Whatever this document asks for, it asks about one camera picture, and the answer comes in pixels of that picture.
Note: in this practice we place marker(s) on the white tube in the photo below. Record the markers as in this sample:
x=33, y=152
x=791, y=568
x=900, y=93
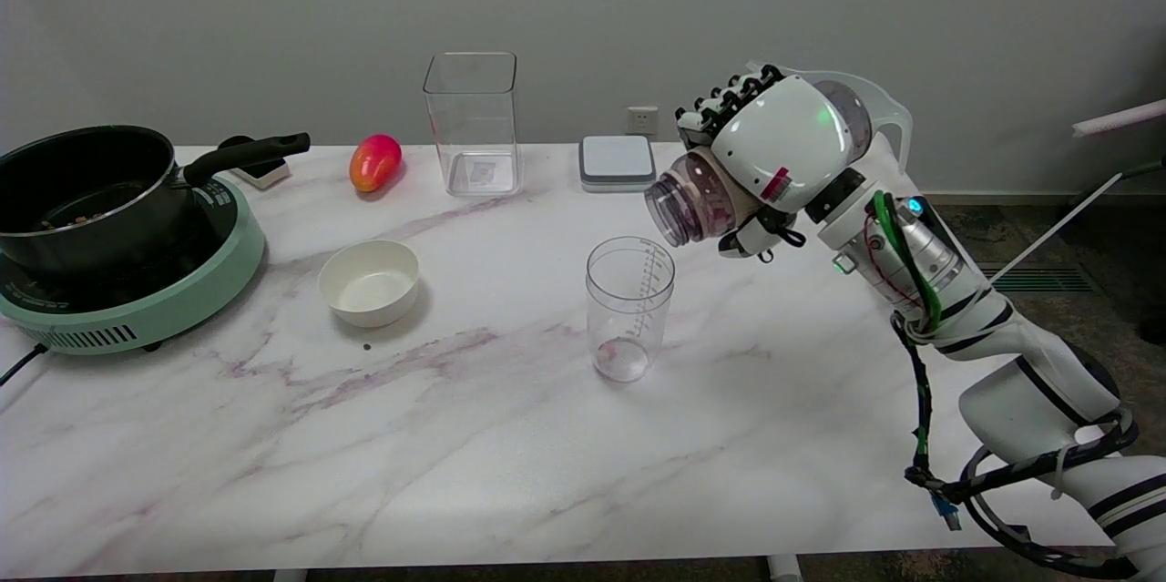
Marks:
x=1120, y=117

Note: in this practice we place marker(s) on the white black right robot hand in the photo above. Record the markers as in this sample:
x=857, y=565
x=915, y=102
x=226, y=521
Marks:
x=783, y=140

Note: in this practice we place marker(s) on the red yellow mango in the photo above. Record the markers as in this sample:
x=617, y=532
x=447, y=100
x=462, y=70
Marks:
x=374, y=161

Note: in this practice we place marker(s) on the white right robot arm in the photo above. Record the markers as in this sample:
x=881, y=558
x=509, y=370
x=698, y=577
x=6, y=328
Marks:
x=1029, y=363

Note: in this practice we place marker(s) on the white grey kitchen scale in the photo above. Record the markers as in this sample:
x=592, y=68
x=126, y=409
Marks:
x=618, y=161

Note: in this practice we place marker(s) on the small white black device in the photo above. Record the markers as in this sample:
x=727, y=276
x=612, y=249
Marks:
x=264, y=172

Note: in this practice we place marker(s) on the clear bottle with pink candies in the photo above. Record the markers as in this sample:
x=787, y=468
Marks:
x=688, y=199

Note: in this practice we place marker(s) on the large translucent measuring jug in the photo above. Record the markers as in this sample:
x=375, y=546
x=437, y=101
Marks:
x=897, y=113

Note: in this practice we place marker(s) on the green induction cooker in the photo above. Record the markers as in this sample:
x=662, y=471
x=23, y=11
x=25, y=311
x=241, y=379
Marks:
x=182, y=300

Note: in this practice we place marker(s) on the white bowl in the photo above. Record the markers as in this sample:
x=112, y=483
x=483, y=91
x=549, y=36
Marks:
x=369, y=286

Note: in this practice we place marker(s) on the white wall outlet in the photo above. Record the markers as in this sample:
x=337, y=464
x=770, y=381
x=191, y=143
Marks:
x=641, y=120

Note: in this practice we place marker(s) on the tall clear measuring cup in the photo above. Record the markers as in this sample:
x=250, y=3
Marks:
x=629, y=309

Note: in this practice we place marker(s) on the floor vent grille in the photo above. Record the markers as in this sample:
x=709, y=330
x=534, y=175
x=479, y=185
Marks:
x=1048, y=278

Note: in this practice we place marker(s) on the white table leg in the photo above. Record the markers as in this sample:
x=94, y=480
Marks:
x=290, y=576
x=783, y=569

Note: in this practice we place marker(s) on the square clear plastic container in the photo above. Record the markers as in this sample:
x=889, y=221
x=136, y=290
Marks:
x=472, y=127

